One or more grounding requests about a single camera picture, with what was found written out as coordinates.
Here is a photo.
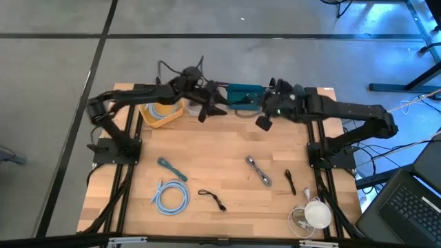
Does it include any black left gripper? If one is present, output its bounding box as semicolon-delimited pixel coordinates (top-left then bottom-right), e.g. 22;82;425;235
168;65;231;117

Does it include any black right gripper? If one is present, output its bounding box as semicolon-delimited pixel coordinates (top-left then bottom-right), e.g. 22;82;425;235
254;78;307;123

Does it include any light blue cable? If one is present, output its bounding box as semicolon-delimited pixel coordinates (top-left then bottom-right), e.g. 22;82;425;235
144;102;180;121
149;178;191;216

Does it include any grey braided cable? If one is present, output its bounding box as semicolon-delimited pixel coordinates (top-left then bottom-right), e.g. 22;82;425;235
245;154;273;187

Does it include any teal plastic bin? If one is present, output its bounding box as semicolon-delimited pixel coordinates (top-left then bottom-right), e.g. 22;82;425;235
226;83;266;112

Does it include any yellow plastic bin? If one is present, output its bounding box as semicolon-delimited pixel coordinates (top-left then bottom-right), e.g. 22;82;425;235
137;99;187;129

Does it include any black open laptop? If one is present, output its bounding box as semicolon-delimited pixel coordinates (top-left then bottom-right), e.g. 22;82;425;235
356;168;441;248

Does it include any grey stand foot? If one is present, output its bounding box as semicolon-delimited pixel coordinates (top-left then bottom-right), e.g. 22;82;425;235
0;146;28;165

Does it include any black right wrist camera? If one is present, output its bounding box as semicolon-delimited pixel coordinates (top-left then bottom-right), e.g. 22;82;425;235
254;115;274;132

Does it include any black aluminium table frame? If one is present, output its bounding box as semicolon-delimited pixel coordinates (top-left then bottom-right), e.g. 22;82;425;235
0;82;441;248

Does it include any teal braided cable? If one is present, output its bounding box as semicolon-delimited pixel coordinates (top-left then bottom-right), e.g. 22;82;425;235
156;156;189;183

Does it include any short black cable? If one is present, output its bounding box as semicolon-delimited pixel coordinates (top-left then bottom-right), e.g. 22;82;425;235
284;168;297;196

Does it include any yellow extension cord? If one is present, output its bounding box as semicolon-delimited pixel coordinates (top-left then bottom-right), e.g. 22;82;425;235
354;87;441;122

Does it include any thin white charger cable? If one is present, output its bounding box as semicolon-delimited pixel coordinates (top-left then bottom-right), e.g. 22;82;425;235
286;187;320;239

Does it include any black desk leg frame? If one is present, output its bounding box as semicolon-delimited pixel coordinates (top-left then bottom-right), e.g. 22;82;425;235
368;0;441;94

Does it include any beige floor cord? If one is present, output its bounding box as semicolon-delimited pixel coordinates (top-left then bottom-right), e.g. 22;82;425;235
356;137;441;168

